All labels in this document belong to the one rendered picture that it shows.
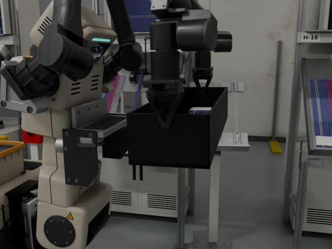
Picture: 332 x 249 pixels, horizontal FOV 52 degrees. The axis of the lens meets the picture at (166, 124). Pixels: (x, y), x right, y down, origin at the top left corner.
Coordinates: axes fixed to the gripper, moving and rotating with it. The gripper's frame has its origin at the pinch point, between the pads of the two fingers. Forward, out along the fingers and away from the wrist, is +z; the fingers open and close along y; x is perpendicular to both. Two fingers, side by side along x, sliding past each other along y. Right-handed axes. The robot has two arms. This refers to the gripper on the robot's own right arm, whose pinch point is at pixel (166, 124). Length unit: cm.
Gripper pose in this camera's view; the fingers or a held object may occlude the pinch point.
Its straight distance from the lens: 68.8
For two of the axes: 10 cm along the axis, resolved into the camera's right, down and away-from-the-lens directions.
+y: 2.3, -1.9, 9.5
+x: -9.7, -0.3, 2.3
